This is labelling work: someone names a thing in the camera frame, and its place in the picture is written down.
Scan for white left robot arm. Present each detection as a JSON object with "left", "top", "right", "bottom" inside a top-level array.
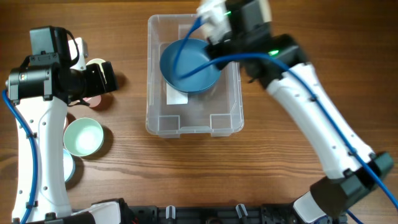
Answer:
[{"left": 2, "top": 62, "right": 123, "bottom": 223}]

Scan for white label in bin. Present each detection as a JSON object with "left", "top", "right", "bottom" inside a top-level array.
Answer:
[{"left": 166, "top": 83, "right": 188, "bottom": 105}]

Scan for mint green bowl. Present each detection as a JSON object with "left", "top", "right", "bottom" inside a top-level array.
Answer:
[{"left": 63, "top": 118, "right": 104, "bottom": 157}]

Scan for light blue bowl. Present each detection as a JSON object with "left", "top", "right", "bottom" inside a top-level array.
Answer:
[{"left": 63, "top": 149, "right": 75, "bottom": 182}]

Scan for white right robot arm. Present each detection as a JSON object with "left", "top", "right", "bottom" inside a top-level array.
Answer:
[{"left": 197, "top": 1, "right": 397, "bottom": 223}]

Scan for clear plastic storage bin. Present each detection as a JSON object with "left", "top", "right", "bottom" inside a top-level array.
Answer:
[{"left": 146, "top": 14, "right": 244, "bottom": 138}]

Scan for cream cup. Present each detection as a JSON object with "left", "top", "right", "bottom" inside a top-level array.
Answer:
[{"left": 86, "top": 58, "right": 105, "bottom": 67}]

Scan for pale pink bowl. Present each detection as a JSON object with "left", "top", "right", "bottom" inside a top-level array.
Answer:
[{"left": 63, "top": 117, "right": 69, "bottom": 131}]

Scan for pink cup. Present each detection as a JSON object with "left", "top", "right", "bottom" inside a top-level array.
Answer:
[{"left": 68, "top": 95, "right": 101, "bottom": 108}]

